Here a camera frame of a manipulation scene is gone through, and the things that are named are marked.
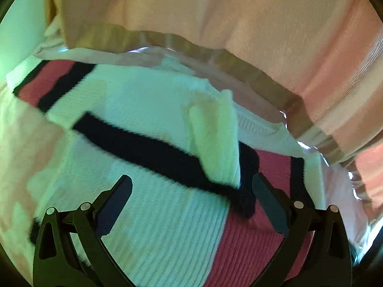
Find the white striped knit sweater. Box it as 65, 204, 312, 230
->
6, 57, 325, 286

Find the peach orange curtain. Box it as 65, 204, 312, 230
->
45, 0, 382, 215

